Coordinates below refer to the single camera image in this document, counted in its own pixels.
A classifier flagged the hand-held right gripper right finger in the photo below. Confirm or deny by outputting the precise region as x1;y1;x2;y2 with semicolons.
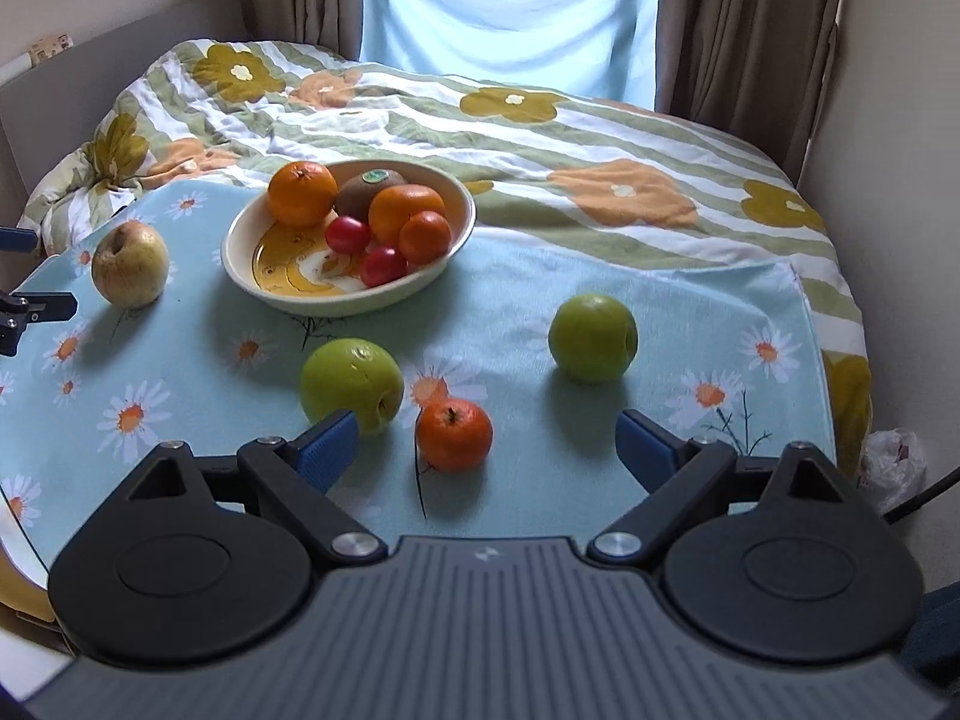
585;409;878;567

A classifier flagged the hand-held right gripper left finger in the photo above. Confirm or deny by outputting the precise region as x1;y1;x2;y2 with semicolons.
97;410;391;563

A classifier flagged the small tangerine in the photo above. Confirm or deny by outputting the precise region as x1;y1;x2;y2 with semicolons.
415;399;494;473
398;210;453;266

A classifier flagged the cream ceramic bowl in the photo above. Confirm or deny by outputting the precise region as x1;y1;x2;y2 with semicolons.
222;160;478;318

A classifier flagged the oval red cherry tomato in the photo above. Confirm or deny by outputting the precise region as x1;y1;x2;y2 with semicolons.
360;245;410;287

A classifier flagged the round red tomato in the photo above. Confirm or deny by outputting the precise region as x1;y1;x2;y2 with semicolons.
325;215;374;254

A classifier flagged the large orange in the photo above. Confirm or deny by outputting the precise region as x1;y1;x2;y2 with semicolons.
268;161;339;229
367;184;447;245

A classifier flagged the brown kiwi with sticker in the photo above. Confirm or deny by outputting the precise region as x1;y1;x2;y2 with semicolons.
334;169;410;220

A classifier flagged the green apple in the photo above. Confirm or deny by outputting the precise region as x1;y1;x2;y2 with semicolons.
547;294;639;383
301;338;406;437

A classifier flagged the yellow wrinkled apple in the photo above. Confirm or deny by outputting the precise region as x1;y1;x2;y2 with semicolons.
91;221;169;308

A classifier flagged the light blue daisy tablecloth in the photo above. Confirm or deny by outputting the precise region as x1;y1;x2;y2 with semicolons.
0;184;837;593

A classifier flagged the grey bed headboard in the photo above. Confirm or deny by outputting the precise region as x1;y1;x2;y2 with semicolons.
0;0;248;200

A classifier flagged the white plastic bag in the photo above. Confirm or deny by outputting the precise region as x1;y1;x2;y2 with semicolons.
859;427;927;515

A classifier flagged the striped floral blanket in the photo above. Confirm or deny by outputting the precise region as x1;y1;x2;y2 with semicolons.
22;40;875;475

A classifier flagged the dark blue garment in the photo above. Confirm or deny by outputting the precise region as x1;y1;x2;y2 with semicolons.
900;585;960;691

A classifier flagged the light blue sheer curtain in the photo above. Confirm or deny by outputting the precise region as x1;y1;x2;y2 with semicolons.
358;0;668;110

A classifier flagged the black cable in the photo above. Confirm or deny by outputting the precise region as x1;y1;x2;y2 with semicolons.
885;465;960;526

